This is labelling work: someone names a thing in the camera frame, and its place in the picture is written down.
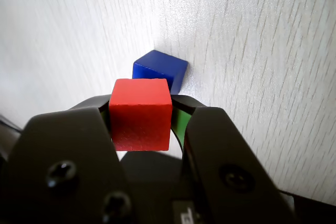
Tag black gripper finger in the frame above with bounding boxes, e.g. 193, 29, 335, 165
4, 94, 132, 224

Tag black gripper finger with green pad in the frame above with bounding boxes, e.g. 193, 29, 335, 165
170, 94, 298, 224

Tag red wooden cube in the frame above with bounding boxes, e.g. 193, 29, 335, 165
108, 78, 173, 152

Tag blue wooden cube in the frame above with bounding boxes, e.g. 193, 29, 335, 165
132, 49, 190, 95

